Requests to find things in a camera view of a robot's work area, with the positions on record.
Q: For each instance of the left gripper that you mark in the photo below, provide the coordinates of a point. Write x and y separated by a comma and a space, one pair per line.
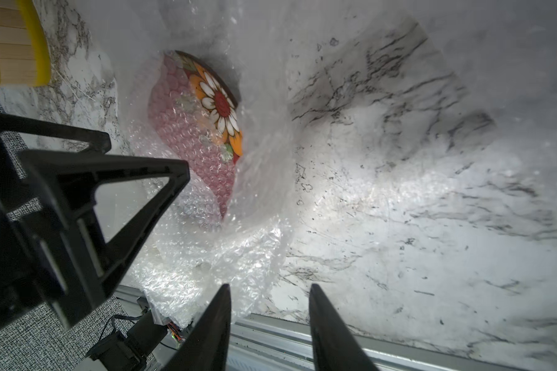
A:
97, 211

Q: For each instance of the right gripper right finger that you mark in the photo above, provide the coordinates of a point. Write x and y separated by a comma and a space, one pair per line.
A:
334, 347

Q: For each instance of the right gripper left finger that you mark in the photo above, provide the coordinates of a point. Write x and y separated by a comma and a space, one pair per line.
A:
206, 347

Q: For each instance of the red floral plate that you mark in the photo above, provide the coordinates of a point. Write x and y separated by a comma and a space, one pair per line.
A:
195, 114

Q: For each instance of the bubble dark red plate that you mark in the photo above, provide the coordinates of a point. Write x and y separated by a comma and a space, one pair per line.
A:
193, 250

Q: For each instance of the yellow bamboo steamer basket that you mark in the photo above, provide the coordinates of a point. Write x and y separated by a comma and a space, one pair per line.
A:
24, 54

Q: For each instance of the aluminium front rail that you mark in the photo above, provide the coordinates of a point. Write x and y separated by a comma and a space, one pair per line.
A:
264, 343

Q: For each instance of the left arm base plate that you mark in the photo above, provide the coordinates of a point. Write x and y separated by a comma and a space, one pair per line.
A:
117, 351

